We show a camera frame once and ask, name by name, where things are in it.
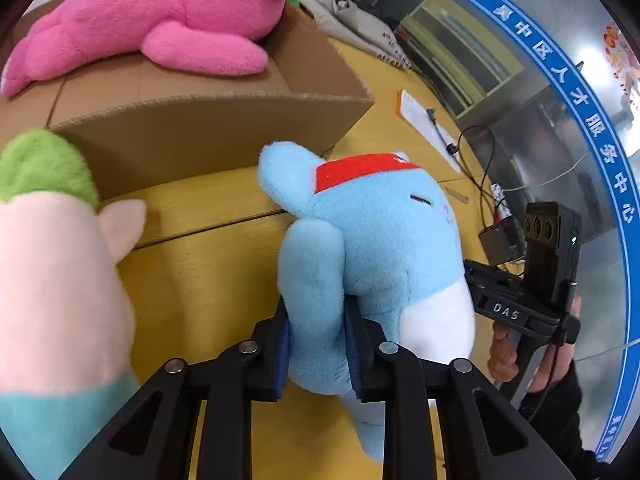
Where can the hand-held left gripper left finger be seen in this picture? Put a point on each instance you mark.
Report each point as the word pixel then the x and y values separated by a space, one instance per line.
pixel 282 355

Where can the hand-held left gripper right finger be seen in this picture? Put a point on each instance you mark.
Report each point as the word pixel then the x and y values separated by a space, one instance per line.
pixel 354 360

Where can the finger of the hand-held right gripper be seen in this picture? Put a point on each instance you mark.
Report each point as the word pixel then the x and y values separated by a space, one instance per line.
pixel 487 274

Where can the blue white plush toy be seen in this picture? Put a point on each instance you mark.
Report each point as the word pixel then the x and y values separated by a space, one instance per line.
pixel 380 220

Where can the brown cardboard box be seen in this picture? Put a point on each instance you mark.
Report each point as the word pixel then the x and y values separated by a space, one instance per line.
pixel 200 135

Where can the person's right forearm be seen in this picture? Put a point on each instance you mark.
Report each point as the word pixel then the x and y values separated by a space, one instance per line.
pixel 565 425

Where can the person's right hand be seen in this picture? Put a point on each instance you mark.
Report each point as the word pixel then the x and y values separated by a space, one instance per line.
pixel 502 355

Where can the black power adapter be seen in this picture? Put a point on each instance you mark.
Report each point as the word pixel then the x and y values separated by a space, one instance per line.
pixel 500 245

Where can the white red connector plug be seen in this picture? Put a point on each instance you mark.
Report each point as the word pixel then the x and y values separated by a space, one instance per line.
pixel 500 202

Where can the small wooden strip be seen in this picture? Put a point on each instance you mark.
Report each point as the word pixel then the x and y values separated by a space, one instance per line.
pixel 456 195

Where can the white paper with orange edge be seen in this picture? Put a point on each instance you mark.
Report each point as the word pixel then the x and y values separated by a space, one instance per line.
pixel 415 115

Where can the blue window banner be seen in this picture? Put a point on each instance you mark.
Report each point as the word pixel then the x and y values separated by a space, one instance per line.
pixel 542 55

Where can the red orange window sticker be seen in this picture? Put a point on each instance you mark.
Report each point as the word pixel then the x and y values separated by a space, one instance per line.
pixel 622 60

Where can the green-haired pink teal plush doll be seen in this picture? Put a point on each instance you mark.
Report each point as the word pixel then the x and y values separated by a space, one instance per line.
pixel 55 285

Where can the pink plush toy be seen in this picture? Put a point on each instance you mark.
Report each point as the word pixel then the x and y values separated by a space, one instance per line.
pixel 150 15

